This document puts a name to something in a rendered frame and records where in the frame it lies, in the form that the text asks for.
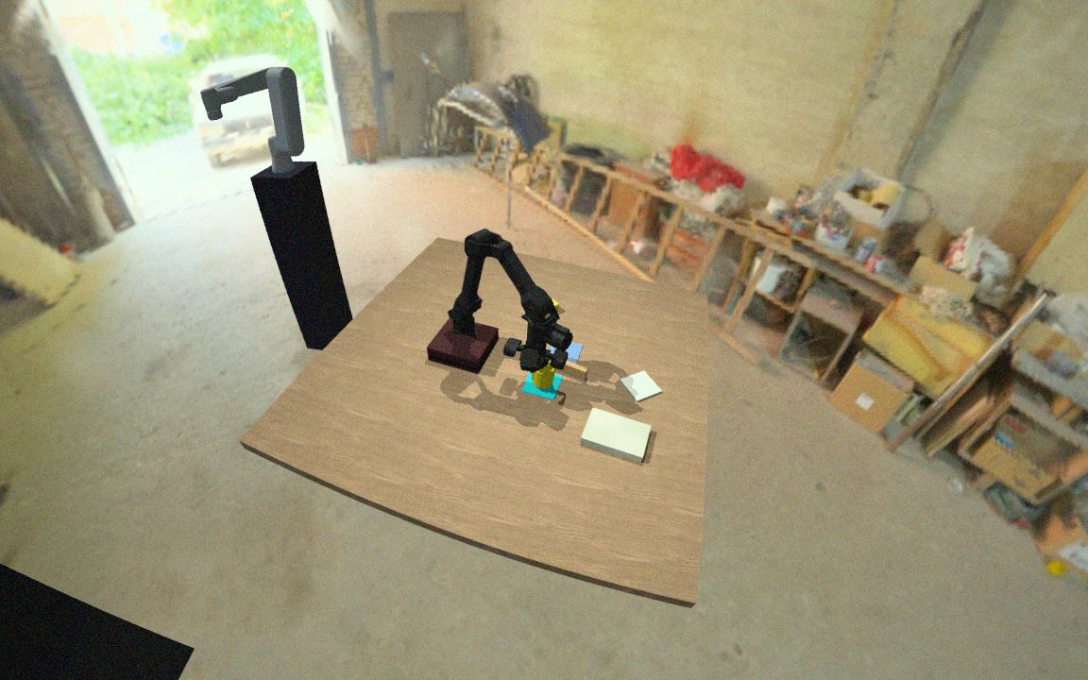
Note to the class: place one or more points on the cream rectangular block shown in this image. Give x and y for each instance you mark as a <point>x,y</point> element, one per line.
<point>615,434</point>

